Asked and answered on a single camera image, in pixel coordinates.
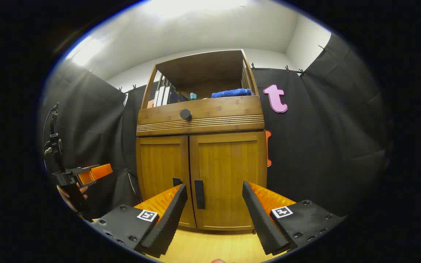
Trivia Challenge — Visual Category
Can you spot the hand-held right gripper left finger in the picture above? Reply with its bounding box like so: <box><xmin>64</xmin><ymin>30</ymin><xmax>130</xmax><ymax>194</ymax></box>
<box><xmin>90</xmin><ymin>184</ymin><xmax>188</xmax><ymax>258</ymax></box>

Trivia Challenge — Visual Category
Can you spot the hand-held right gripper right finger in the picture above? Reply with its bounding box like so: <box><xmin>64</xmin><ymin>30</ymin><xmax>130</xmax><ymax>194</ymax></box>
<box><xmin>242</xmin><ymin>181</ymin><xmax>346</xmax><ymax>255</ymax></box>

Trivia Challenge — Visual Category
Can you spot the wooden cabinet door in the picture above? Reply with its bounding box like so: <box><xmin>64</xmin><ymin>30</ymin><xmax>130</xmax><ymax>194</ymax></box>
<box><xmin>136</xmin><ymin>136</ymin><xmax>196</xmax><ymax>229</ymax></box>
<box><xmin>190</xmin><ymin>131</ymin><xmax>268</xmax><ymax>231</ymax></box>

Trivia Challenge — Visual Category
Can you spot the wooden double-door shoe cabinet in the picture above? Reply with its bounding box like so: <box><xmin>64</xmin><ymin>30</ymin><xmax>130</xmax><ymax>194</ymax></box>
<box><xmin>136</xmin><ymin>49</ymin><xmax>268</xmax><ymax>234</ymax></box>

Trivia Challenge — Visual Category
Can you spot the dark book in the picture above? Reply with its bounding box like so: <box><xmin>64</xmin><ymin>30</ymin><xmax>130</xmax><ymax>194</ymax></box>
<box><xmin>169</xmin><ymin>89</ymin><xmax>189</xmax><ymax>104</ymax></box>

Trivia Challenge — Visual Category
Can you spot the small ceiling light panel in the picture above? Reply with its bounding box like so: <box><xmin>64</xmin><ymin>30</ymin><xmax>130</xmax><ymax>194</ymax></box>
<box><xmin>67</xmin><ymin>36</ymin><xmax>106</xmax><ymax>67</ymax></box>

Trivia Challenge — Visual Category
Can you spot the blue folded towel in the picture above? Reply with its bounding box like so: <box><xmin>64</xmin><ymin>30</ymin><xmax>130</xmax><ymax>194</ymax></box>
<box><xmin>211</xmin><ymin>88</ymin><xmax>252</xmax><ymax>98</ymax></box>

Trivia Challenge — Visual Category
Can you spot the large ceiling light panel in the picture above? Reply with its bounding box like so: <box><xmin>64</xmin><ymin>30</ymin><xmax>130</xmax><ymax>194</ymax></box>
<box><xmin>143</xmin><ymin>0</ymin><xmax>251</xmax><ymax>17</ymax></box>

